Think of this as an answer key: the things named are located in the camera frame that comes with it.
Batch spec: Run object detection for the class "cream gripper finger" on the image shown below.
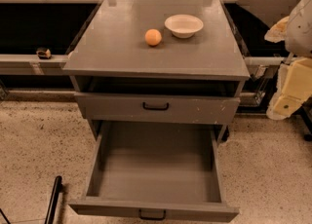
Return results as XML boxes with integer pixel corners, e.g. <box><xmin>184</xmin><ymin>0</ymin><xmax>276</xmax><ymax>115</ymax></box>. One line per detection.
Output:
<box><xmin>264</xmin><ymin>17</ymin><xmax>289</xmax><ymax>43</ymax></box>
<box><xmin>266</xmin><ymin>57</ymin><xmax>312</xmax><ymax>120</ymax></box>

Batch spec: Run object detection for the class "orange fruit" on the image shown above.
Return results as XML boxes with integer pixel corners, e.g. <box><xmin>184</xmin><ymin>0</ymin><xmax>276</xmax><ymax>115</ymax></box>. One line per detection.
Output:
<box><xmin>144</xmin><ymin>29</ymin><xmax>162</xmax><ymax>46</ymax></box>

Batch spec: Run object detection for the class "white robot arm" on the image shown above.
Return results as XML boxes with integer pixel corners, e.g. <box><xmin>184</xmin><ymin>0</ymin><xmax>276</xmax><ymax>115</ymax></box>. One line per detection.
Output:
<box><xmin>264</xmin><ymin>0</ymin><xmax>312</xmax><ymax>120</ymax></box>

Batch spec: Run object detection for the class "grey drawer cabinet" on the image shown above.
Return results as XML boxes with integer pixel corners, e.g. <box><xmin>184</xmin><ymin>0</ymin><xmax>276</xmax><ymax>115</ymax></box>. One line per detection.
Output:
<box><xmin>63</xmin><ymin>0</ymin><xmax>249</xmax><ymax>140</ymax></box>

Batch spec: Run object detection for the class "open grey lower drawer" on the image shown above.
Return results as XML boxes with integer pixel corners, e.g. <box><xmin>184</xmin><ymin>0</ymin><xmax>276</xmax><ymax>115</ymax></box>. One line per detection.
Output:
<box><xmin>69</xmin><ymin>122</ymin><xmax>239</xmax><ymax>222</ymax></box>

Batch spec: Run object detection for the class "black tilted stand tray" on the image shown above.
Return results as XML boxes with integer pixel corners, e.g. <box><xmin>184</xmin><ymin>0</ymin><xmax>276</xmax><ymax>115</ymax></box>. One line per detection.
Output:
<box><xmin>236</xmin><ymin>0</ymin><xmax>300</xmax><ymax>27</ymax></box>

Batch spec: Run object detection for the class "small black yellow object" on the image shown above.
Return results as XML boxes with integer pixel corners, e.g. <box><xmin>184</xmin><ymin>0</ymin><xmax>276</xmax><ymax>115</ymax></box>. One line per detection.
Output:
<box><xmin>36</xmin><ymin>47</ymin><xmax>52</xmax><ymax>59</ymax></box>

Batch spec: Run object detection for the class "black metal bar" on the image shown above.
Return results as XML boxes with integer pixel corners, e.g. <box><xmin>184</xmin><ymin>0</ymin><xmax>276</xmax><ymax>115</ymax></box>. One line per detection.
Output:
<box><xmin>44</xmin><ymin>175</ymin><xmax>62</xmax><ymax>224</ymax></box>

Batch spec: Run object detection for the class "black upper drawer handle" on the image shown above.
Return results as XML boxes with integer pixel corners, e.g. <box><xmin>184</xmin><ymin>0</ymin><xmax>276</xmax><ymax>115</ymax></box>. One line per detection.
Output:
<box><xmin>142</xmin><ymin>102</ymin><xmax>170</xmax><ymax>111</ymax></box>

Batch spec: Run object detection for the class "black drawer handle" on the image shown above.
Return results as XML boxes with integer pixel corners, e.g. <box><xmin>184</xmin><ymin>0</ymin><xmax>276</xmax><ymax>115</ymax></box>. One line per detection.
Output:
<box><xmin>142</xmin><ymin>102</ymin><xmax>170</xmax><ymax>111</ymax></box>
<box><xmin>138</xmin><ymin>209</ymin><xmax>167</xmax><ymax>221</ymax></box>

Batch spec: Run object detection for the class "black lower drawer handle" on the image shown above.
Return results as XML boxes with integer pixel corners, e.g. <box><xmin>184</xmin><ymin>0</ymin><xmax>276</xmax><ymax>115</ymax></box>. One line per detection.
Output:
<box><xmin>138</xmin><ymin>209</ymin><xmax>167</xmax><ymax>221</ymax></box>

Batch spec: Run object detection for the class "grey metal rail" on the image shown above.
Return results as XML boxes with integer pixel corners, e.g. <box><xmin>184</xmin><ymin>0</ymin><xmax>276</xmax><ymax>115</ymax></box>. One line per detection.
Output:
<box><xmin>0</xmin><ymin>55</ymin><xmax>69</xmax><ymax>76</ymax></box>

